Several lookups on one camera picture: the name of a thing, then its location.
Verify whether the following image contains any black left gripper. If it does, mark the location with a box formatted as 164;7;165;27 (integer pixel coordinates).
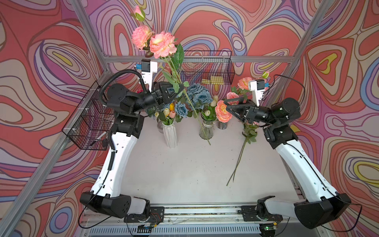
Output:
129;84;183;118

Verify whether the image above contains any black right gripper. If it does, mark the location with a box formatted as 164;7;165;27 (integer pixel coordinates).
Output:
222;97;277;125

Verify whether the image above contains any pink tulip green stem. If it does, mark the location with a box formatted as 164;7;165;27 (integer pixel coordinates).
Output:
169;110;176;119

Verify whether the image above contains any pink peony bunch glass vase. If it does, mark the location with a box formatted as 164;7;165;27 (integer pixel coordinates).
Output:
210;92;239;123

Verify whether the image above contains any pink peony flower branch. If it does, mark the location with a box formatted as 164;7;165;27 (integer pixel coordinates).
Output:
226;121;260;187

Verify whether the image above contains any light pink rose stem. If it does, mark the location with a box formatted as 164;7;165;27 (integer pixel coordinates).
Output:
232;121;260;183

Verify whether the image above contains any white ribbed ceramic vase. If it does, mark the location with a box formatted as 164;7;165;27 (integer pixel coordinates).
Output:
163;124;178;148

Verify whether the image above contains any clear ribbed glass vase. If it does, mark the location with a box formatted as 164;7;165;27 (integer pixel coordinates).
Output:
199;119;214;140

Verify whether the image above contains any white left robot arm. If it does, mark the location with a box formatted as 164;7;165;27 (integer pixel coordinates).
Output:
80;69;185;222

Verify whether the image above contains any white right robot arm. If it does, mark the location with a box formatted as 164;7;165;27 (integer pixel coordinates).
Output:
222;97;353;229

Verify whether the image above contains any blue rose bunch white vase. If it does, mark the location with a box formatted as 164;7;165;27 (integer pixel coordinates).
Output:
145;92;189;125

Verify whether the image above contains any blue rose bunch glass vase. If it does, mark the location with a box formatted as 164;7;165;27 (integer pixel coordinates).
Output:
184;84;215;121

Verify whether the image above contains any pink peony branch right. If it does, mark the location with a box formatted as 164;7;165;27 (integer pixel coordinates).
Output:
228;72;269;99

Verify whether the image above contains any clear pen holder jar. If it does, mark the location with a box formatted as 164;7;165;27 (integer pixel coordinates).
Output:
216;120;229;130

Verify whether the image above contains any yellow sponge in basket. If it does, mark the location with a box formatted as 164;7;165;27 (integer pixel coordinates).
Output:
201;76;225;85

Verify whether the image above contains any white marker in basket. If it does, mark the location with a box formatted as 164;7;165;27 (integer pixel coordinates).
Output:
90;131;107;146

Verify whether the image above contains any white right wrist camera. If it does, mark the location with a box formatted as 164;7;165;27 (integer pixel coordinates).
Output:
248;79;265;106

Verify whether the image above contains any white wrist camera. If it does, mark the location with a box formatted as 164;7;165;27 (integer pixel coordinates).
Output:
136;59;158;92
248;79;265;106

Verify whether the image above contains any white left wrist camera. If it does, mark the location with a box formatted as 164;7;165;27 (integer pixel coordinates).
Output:
136;59;158;92

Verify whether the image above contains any black wire basket back wall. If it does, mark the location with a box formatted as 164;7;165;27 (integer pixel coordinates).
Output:
167;49;235;86

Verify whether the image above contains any black wire basket wall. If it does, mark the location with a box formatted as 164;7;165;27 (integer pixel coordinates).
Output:
62;82;114;151
167;49;235;86

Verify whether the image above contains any black wire basket left wall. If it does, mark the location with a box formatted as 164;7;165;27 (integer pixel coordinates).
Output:
62;82;114;151

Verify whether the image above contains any metal base rail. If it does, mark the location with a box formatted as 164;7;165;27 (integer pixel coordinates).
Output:
78;203;331;237

